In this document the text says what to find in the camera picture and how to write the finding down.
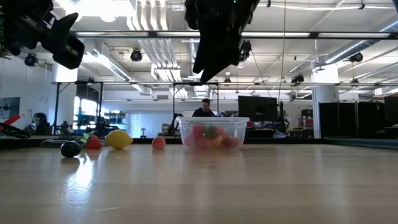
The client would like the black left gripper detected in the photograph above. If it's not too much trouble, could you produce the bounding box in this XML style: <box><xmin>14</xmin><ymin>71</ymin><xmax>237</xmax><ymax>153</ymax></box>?
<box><xmin>0</xmin><ymin>0</ymin><xmax>85</xmax><ymax>70</ymax></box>

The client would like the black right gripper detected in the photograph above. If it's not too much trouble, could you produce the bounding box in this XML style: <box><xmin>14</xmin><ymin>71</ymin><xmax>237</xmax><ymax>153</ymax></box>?
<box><xmin>192</xmin><ymin>0</ymin><xmax>261</xmax><ymax>83</ymax></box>

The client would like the clear plastic food container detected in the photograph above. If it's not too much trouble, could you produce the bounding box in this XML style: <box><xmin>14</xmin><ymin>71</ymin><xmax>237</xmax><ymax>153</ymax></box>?
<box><xmin>176</xmin><ymin>116</ymin><xmax>251</xmax><ymax>151</ymax></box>

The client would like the pink plastic peach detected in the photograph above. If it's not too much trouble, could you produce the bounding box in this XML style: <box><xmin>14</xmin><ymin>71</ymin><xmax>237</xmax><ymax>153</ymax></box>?
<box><xmin>151</xmin><ymin>136</ymin><xmax>167</xmax><ymax>151</ymax></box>
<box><xmin>196</xmin><ymin>138</ymin><xmax>214</xmax><ymax>149</ymax></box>
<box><xmin>183</xmin><ymin>134</ymin><xmax>196</xmax><ymax>149</ymax></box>

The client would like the yellow plastic lemon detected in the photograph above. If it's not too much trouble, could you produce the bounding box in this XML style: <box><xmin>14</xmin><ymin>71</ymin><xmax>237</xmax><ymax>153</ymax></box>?
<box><xmin>104</xmin><ymin>129</ymin><xmax>134</xmax><ymax>150</ymax></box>

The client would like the seated person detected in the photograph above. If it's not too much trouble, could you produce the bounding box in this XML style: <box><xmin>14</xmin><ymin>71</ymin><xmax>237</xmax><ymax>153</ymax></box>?
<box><xmin>192</xmin><ymin>98</ymin><xmax>216</xmax><ymax>118</ymax></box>

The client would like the black computer monitor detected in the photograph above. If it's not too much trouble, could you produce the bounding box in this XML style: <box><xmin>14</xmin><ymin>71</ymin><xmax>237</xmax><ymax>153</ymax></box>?
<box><xmin>238</xmin><ymin>95</ymin><xmax>279</xmax><ymax>123</ymax></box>

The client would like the red and black clamp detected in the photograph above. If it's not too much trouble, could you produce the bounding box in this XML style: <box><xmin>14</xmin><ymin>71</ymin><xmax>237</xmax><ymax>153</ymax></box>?
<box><xmin>0</xmin><ymin>114</ymin><xmax>31</xmax><ymax>139</ymax></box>

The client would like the folded green cloth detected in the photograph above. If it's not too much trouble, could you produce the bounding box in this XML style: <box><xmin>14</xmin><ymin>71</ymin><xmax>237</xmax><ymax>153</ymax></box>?
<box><xmin>40</xmin><ymin>138</ymin><xmax>108</xmax><ymax>149</ymax></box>

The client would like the black partition screen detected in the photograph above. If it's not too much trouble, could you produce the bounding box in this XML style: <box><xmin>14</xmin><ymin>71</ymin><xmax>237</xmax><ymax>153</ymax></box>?
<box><xmin>318</xmin><ymin>101</ymin><xmax>385</xmax><ymax>139</ymax></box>

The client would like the black screen panel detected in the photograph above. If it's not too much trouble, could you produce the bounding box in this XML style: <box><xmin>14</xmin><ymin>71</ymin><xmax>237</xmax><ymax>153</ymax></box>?
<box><xmin>384</xmin><ymin>95</ymin><xmax>398</xmax><ymax>127</ymax></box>

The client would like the background black rig frame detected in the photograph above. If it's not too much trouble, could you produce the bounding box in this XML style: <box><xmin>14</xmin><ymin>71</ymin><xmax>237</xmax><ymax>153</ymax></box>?
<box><xmin>51</xmin><ymin>81</ymin><xmax>220</xmax><ymax>136</ymax></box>

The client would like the dark wall poster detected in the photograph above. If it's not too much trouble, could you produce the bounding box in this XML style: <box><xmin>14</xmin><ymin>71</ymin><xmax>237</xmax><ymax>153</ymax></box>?
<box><xmin>0</xmin><ymin>96</ymin><xmax>21</xmax><ymax>119</ymax></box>

